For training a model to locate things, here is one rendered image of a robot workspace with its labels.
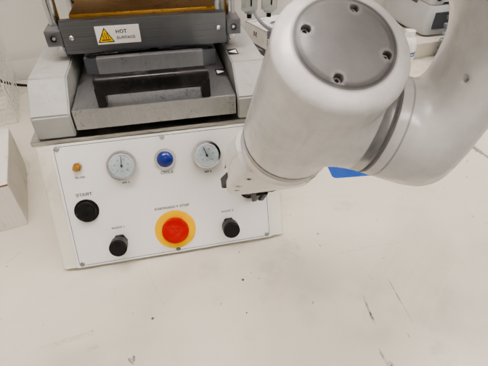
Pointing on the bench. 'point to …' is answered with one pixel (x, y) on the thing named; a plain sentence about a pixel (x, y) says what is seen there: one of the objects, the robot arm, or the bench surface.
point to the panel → (152, 195)
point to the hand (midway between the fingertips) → (258, 186)
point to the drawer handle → (150, 81)
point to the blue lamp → (165, 159)
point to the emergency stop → (175, 230)
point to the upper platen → (88, 9)
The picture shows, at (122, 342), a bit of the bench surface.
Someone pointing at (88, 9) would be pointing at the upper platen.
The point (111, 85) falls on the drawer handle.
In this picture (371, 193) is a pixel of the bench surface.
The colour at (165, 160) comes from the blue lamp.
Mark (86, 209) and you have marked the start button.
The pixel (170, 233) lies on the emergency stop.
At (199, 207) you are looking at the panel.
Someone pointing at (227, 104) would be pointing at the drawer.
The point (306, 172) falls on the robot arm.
